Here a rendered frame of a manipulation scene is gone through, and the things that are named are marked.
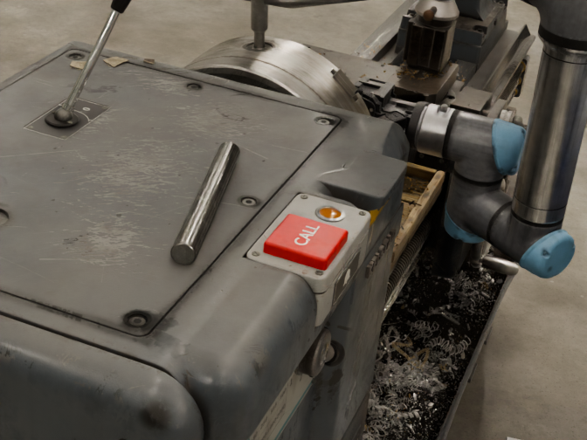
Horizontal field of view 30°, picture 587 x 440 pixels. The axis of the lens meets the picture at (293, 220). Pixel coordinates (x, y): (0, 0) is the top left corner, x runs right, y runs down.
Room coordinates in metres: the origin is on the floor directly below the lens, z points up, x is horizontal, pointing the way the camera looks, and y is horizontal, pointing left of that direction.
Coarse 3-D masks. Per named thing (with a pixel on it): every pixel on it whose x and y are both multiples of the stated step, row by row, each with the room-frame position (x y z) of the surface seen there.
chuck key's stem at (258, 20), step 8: (256, 0) 1.33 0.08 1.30; (256, 8) 1.33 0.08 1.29; (264, 8) 1.33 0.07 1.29; (256, 16) 1.33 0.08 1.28; (264, 16) 1.33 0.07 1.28; (256, 24) 1.33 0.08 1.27; (264, 24) 1.33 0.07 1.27; (256, 32) 1.34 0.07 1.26; (264, 32) 1.34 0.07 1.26; (256, 40) 1.34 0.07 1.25; (264, 40) 1.34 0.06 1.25; (256, 48) 1.34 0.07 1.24
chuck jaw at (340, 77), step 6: (330, 72) 1.34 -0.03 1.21; (336, 72) 1.35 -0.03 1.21; (342, 72) 1.39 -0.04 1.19; (336, 78) 1.34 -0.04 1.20; (342, 78) 1.38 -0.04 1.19; (348, 78) 1.39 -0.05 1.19; (342, 84) 1.34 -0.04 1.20; (348, 84) 1.38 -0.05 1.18; (348, 90) 1.34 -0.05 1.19; (354, 90) 1.38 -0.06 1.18
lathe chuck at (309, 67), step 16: (224, 48) 1.35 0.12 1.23; (240, 48) 1.34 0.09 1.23; (272, 48) 1.34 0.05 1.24; (288, 48) 1.35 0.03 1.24; (304, 48) 1.36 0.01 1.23; (272, 64) 1.29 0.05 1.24; (288, 64) 1.30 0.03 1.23; (304, 64) 1.32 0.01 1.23; (320, 64) 1.34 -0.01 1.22; (304, 80) 1.28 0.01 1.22; (320, 80) 1.30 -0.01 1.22; (320, 96) 1.27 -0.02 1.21; (336, 96) 1.29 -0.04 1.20; (368, 112) 1.33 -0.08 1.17
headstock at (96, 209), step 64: (64, 64) 1.17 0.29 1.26; (128, 64) 1.19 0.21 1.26; (0, 128) 0.99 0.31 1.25; (64, 128) 1.01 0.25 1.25; (128, 128) 1.03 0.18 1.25; (192, 128) 1.04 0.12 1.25; (256, 128) 1.06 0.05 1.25; (320, 128) 1.08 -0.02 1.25; (384, 128) 1.10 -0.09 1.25; (0, 192) 0.87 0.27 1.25; (64, 192) 0.88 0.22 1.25; (128, 192) 0.89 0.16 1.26; (192, 192) 0.91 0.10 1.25; (256, 192) 0.92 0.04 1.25; (320, 192) 0.94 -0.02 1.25; (0, 256) 0.76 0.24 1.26; (64, 256) 0.78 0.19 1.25; (128, 256) 0.79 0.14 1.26; (384, 256) 1.10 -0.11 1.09; (0, 320) 0.68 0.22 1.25; (64, 320) 0.69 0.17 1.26; (128, 320) 0.70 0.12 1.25; (192, 320) 0.70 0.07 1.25; (256, 320) 0.71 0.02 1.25; (0, 384) 0.65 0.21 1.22; (64, 384) 0.63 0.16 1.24; (128, 384) 0.62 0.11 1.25; (192, 384) 0.65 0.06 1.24; (256, 384) 0.66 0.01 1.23; (320, 384) 0.96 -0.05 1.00
